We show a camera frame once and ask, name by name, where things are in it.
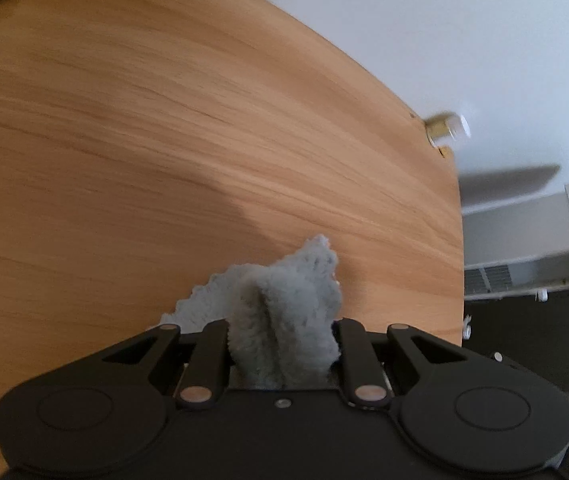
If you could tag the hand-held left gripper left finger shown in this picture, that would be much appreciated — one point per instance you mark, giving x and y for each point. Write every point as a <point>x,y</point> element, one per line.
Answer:
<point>212,350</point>

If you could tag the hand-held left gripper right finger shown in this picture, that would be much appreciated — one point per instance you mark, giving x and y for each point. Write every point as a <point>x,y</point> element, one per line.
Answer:
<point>352,345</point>

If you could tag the grey and pink cloth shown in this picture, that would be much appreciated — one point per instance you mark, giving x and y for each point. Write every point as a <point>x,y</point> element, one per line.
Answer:
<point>284,310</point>

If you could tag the white vented appliance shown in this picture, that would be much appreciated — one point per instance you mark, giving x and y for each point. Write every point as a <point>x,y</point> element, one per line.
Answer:
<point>514,230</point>

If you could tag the small white-capped bottle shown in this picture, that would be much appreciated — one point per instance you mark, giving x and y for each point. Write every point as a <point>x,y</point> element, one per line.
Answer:
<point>444,129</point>

